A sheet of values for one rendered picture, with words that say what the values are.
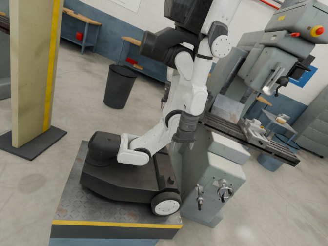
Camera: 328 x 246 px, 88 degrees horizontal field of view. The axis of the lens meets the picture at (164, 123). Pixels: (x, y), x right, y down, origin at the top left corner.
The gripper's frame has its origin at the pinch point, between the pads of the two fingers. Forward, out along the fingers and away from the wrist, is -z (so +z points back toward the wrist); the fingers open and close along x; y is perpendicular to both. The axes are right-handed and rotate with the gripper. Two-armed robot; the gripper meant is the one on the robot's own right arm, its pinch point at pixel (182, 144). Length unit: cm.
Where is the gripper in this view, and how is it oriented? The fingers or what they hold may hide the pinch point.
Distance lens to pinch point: 91.3
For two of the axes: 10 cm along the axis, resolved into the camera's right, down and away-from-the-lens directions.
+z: 1.5, -8.6, -4.8
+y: -2.3, -5.1, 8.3
